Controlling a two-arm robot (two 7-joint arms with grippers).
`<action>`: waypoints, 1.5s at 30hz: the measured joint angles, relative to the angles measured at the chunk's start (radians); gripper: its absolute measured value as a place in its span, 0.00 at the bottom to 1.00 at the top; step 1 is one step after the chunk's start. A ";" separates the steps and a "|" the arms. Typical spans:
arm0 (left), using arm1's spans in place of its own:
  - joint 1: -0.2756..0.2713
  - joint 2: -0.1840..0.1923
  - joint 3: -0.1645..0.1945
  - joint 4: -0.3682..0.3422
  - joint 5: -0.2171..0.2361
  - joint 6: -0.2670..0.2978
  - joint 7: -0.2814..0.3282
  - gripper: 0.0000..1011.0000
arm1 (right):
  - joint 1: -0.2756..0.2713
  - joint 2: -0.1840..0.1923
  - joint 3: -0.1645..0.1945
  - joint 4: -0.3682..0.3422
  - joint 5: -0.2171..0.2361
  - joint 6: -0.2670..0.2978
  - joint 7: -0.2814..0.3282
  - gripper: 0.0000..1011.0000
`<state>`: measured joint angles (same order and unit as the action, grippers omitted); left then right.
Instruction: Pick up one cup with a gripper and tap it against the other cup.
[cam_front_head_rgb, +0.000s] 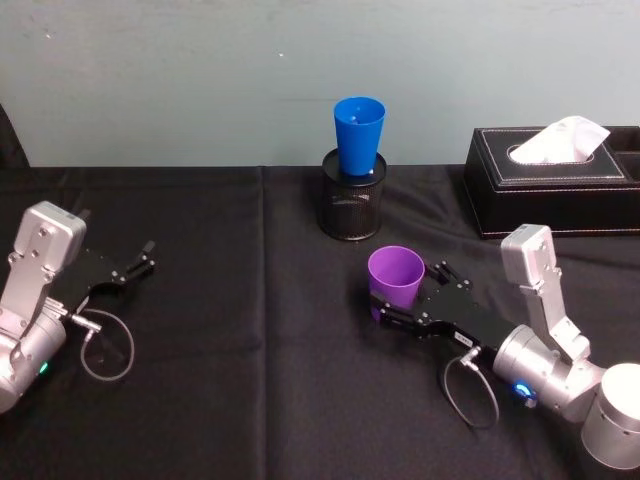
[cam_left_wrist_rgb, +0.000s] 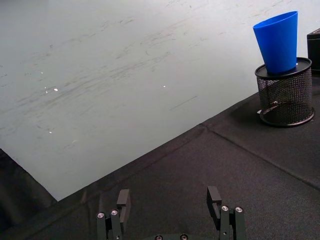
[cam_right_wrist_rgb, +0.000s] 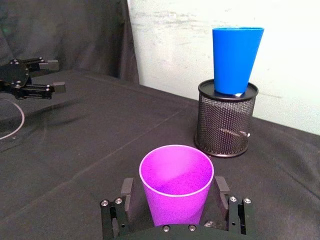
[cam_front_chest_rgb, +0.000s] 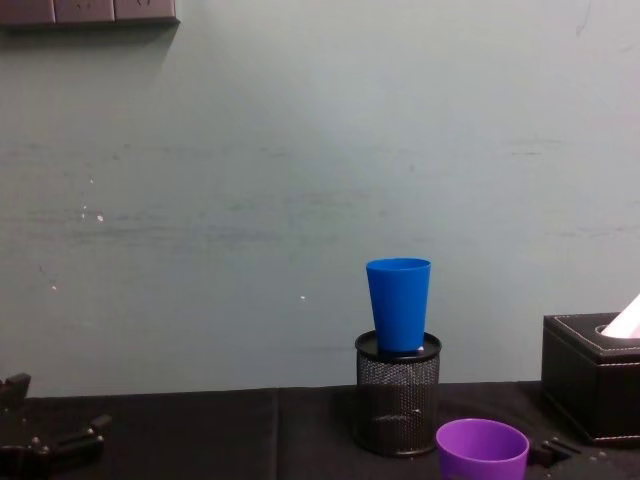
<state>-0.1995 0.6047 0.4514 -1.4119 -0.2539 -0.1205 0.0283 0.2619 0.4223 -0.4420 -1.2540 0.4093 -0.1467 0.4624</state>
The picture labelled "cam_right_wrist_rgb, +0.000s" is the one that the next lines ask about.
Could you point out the blue plastic cup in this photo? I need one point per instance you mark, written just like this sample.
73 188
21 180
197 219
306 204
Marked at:
233 60

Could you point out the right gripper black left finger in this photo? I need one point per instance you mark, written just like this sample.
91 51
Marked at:
117 212

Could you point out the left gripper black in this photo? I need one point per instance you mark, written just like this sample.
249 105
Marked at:
12 75

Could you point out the black table cloth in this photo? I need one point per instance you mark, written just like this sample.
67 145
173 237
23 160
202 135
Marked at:
75 155

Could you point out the black hanging cloth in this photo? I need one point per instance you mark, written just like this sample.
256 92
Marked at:
70 35

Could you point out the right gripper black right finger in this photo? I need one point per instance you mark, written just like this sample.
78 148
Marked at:
238 215

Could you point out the purple plastic cup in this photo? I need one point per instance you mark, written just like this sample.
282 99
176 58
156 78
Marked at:
175 190

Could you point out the black mesh pen holder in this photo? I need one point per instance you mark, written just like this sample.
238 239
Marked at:
223 125

